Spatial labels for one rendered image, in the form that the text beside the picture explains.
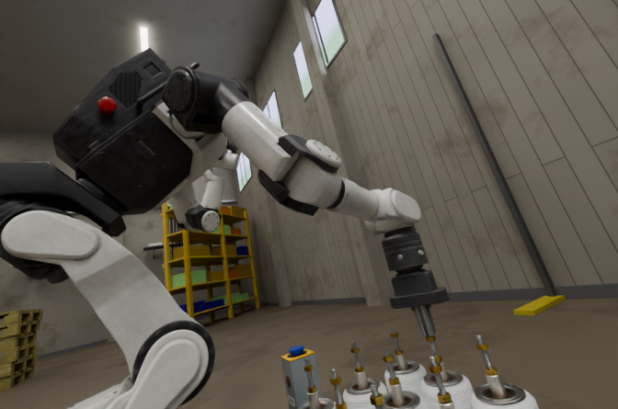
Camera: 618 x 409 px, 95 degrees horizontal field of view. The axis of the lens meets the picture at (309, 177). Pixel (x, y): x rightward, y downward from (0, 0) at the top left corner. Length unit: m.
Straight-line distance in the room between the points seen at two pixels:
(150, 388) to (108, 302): 0.17
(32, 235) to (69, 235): 0.05
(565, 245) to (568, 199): 0.31
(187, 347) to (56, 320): 8.85
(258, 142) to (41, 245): 0.42
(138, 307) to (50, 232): 0.21
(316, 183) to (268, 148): 0.11
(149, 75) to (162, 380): 0.63
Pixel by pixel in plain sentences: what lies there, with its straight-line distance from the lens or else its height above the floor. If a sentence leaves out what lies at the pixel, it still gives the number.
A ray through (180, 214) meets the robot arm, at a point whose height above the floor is 0.78.
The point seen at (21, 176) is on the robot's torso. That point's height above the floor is 0.79.
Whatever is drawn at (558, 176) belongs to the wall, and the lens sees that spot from 2.57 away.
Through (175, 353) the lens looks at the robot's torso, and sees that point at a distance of 0.65.
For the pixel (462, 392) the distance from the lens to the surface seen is 0.72.
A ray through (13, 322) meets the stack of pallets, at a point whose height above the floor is 0.71.
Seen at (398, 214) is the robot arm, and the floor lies 0.58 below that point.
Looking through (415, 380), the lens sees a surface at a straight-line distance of 0.80.
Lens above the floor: 0.50
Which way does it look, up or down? 19 degrees up
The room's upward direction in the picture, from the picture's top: 12 degrees counter-clockwise
